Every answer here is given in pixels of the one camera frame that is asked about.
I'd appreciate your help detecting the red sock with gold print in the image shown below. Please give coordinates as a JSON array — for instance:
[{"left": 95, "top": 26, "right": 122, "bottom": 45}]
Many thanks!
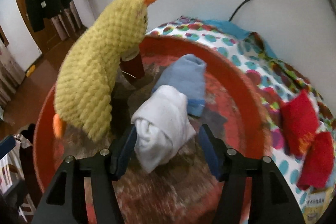
[{"left": 280, "top": 90, "right": 319, "bottom": 157}]

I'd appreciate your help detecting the yellow plush duck toy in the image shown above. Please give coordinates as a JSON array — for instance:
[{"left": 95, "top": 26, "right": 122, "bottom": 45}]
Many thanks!
[{"left": 52, "top": 0, "right": 157, "bottom": 142}]

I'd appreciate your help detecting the round red tray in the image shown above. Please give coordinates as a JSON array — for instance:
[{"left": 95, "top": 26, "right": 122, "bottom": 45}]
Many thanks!
[{"left": 33, "top": 36, "right": 270, "bottom": 223}]

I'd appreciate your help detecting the white sock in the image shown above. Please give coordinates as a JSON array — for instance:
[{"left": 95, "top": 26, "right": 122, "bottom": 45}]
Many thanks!
[{"left": 131, "top": 85, "right": 196, "bottom": 173}]

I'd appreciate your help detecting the light blue sock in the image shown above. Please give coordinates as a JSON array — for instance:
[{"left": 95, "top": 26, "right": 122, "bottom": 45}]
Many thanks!
[{"left": 152, "top": 54, "right": 207, "bottom": 117}]

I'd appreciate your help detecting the yellow medicine box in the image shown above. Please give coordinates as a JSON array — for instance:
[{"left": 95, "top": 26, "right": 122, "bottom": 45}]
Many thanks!
[{"left": 303, "top": 187, "right": 334, "bottom": 224}]

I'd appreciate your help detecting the colourful polka dot bedsheet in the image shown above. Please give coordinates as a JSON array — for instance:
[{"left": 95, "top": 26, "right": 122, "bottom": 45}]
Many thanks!
[{"left": 148, "top": 16, "right": 335, "bottom": 211}]

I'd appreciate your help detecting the plain red sock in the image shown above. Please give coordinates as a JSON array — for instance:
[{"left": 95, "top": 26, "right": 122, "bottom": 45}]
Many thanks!
[{"left": 297, "top": 132, "right": 334, "bottom": 190}]

